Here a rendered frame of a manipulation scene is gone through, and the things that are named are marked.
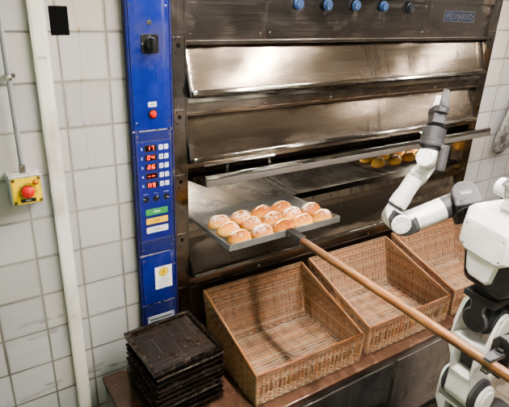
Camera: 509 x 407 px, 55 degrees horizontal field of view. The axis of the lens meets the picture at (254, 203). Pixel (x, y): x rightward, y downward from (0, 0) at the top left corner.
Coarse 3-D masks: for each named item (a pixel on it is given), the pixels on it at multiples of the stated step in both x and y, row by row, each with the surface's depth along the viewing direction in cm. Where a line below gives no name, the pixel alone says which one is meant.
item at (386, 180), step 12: (456, 168) 296; (360, 180) 261; (372, 180) 262; (384, 180) 263; (396, 180) 268; (312, 192) 242; (324, 192) 243; (336, 192) 246; (348, 192) 251; (192, 228) 206
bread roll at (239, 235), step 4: (232, 232) 187; (236, 232) 187; (240, 232) 187; (244, 232) 188; (248, 232) 189; (232, 236) 186; (236, 236) 186; (240, 236) 186; (244, 236) 187; (248, 236) 188; (228, 240) 187; (232, 240) 186; (236, 240) 186; (240, 240) 186; (244, 240) 187
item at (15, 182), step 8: (32, 168) 162; (8, 176) 155; (16, 176) 155; (24, 176) 156; (32, 176) 157; (40, 176) 158; (8, 184) 154; (16, 184) 155; (24, 184) 156; (32, 184) 158; (40, 184) 159; (8, 192) 159; (16, 192) 156; (40, 192) 160; (16, 200) 157; (24, 200) 158; (32, 200) 159; (40, 200) 161
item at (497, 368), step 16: (304, 240) 188; (320, 256) 180; (352, 272) 167; (368, 288) 161; (400, 304) 151; (416, 320) 146; (432, 320) 144; (448, 336) 138; (464, 352) 134; (480, 352) 131; (496, 368) 127
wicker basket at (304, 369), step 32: (224, 288) 223; (256, 288) 232; (288, 288) 242; (320, 288) 233; (224, 320) 207; (256, 320) 234; (288, 320) 243; (320, 320) 239; (288, 352) 221; (320, 352) 202; (352, 352) 215; (256, 384) 188; (288, 384) 198
